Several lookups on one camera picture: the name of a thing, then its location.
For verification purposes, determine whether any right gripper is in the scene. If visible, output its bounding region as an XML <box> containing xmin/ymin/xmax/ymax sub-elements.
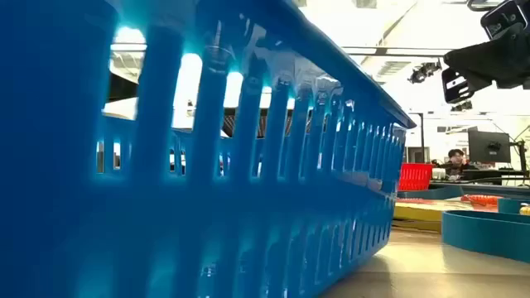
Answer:
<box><xmin>441</xmin><ymin>0</ymin><xmax>530</xmax><ymax>105</ymax></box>

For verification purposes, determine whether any orange spiral hair tie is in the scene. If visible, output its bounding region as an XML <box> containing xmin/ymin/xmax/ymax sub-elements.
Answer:
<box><xmin>460</xmin><ymin>194</ymin><xmax>503</xmax><ymax>207</ymax></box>

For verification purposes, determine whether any blue plastic basket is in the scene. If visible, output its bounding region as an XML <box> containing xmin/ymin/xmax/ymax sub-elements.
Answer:
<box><xmin>0</xmin><ymin>0</ymin><xmax>417</xmax><ymax>298</ymax></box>

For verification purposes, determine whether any black computer monitor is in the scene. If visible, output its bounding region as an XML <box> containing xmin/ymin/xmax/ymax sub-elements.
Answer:
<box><xmin>468</xmin><ymin>130</ymin><xmax>512</xmax><ymax>164</ymax></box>

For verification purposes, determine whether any black vertical pole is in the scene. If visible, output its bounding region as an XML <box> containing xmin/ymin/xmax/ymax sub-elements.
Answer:
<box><xmin>418</xmin><ymin>112</ymin><xmax>426</xmax><ymax>164</ymax></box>

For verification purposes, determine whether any person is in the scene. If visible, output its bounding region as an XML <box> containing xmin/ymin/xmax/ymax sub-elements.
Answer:
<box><xmin>445</xmin><ymin>148</ymin><xmax>479</xmax><ymax>182</ymax></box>

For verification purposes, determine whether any black desktop device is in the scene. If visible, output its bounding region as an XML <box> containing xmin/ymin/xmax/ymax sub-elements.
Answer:
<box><xmin>461</xmin><ymin>168</ymin><xmax>504</xmax><ymax>186</ymax></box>

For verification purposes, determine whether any red plastic basket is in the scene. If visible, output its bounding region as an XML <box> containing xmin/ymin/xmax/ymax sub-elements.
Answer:
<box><xmin>397</xmin><ymin>162</ymin><xmax>434</xmax><ymax>192</ymax></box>

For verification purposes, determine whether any blue rubber band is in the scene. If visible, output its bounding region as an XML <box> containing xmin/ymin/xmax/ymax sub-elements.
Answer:
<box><xmin>441</xmin><ymin>209</ymin><xmax>530</xmax><ymax>264</ymax></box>

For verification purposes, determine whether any black hanging camera rig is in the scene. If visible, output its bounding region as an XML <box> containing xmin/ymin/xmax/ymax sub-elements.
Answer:
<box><xmin>407</xmin><ymin>60</ymin><xmax>443</xmax><ymax>85</ymax></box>

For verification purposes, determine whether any black aluminium table frame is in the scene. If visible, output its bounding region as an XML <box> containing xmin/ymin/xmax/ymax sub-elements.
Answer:
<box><xmin>430</xmin><ymin>176</ymin><xmax>530</xmax><ymax>190</ymax></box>

